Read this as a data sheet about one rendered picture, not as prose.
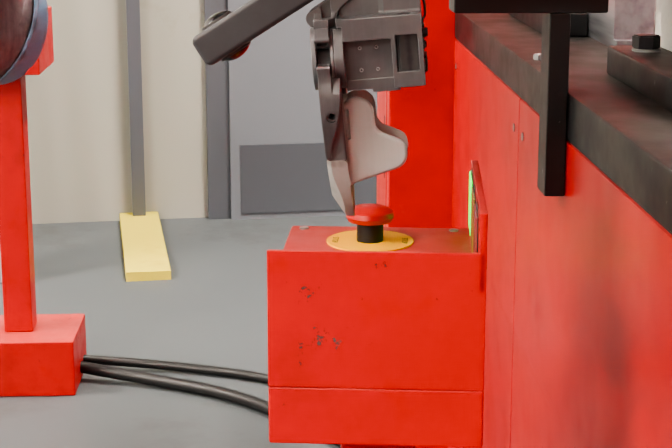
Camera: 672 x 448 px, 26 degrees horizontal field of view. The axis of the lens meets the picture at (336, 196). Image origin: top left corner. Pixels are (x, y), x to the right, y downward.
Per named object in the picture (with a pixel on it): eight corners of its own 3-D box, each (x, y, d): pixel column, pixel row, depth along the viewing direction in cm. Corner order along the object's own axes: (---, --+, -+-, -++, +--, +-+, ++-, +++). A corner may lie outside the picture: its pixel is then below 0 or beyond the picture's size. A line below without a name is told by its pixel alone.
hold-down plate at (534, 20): (507, 14, 213) (508, -7, 212) (544, 14, 213) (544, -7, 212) (545, 37, 183) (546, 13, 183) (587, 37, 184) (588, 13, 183)
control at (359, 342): (292, 356, 129) (291, 157, 125) (473, 360, 128) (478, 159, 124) (268, 443, 109) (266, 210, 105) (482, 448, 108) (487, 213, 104)
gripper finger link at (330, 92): (346, 163, 105) (335, 41, 103) (324, 165, 105) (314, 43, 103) (349, 151, 109) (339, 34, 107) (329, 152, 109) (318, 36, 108)
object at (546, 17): (445, 188, 143) (449, -33, 138) (592, 187, 144) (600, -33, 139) (450, 197, 139) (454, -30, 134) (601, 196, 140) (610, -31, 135)
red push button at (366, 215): (347, 242, 123) (347, 200, 122) (394, 242, 123) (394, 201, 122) (344, 254, 119) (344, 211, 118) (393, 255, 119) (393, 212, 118)
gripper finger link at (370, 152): (412, 220, 107) (402, 95, 105) (332, 225, 107) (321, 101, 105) (412, 210, 110) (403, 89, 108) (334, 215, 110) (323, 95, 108)
